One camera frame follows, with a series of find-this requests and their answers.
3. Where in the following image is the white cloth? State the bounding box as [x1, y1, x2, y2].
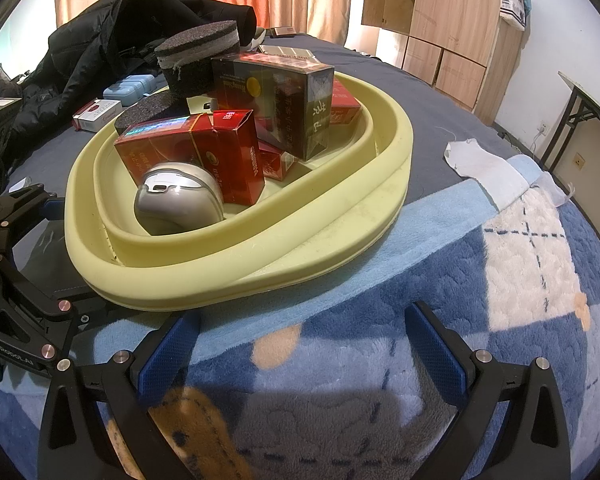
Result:
[442, 137, 578, 211]

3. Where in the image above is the white and red cigarette pack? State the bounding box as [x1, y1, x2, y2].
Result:
[71, 100, 122, 132]

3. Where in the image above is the red gift box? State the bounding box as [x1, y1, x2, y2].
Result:
[113, 114, 226, 201]

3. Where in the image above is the wooden wardrobe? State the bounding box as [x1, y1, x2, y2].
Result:
[361, 0, 531, 126]

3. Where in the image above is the striped flat box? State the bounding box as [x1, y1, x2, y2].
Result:
[257, 44, 315, 60]

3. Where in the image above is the blue checkered plush blanket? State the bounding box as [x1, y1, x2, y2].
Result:
[0, 155, 600, 480]

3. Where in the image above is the black jacket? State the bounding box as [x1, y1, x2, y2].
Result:
[10, 0, 258, 133]

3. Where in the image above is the hanging white bag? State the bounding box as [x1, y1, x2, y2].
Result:
[500, 0, 533, 33]

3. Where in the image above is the blue pill box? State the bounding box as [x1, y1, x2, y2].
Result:
[103, 74, 153, 107]

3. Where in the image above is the yellow-green plastic basin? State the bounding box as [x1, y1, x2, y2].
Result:
[64, 71, 414, 311]

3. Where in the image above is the black folding table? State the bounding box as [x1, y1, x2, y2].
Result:
[540, 71, 600, 261]

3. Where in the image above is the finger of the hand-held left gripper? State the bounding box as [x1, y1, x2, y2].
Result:
[0, 252, 108, 333]
[0, 182, 67, 261]

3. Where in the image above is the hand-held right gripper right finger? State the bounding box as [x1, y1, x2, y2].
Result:
[404, 301, 572, 480]

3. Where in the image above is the silver oval device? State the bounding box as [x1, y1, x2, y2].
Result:
[134, 162, 226, 236]

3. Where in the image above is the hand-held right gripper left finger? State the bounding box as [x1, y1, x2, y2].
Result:
[37, 314, 202, 480]

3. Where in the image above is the dark brown carton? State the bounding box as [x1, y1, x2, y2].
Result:
[211, 51, 336, 162]

